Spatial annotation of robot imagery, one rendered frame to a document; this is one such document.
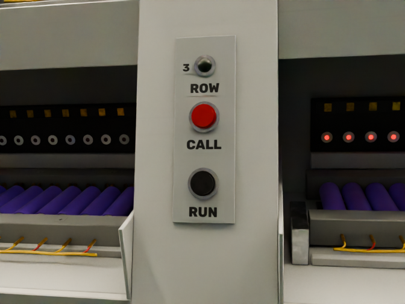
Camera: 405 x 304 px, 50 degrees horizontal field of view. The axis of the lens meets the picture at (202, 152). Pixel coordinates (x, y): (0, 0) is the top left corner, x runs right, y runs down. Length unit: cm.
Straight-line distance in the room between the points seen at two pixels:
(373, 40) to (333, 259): 15
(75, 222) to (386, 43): 26
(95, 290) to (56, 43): 18
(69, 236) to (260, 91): 19
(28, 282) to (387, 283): 24
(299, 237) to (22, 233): 22
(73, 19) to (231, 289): 22
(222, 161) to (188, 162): 2
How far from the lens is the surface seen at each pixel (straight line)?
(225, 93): 28
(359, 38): 31
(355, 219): 34
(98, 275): 33
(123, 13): 32
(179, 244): 28
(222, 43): 29
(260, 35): 29
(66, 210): 40
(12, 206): 43
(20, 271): 36
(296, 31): 31
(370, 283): 32
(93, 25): 33
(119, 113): 46
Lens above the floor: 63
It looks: 6 degrees up
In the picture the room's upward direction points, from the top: 1 degrees clockwise
